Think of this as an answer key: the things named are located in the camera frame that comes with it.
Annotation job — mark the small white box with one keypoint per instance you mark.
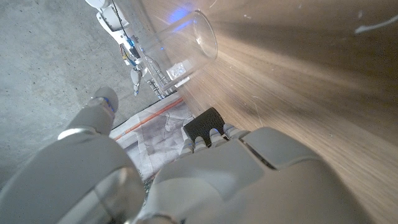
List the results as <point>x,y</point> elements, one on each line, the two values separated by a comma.
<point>178,71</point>

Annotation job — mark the printed backdrop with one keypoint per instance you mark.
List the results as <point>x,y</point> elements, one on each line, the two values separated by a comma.
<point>155,146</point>

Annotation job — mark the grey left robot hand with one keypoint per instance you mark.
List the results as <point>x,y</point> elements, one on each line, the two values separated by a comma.
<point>217,186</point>

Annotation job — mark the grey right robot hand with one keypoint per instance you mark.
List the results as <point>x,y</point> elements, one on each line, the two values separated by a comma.
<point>136,59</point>

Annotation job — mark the clear glass beaker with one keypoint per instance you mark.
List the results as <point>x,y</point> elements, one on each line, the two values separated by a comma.
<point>186,40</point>

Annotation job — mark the black cylindrical speaker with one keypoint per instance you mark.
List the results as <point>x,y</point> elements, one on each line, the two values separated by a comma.
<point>202,123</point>

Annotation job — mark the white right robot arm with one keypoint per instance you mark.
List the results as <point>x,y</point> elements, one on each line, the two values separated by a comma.
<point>107,18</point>

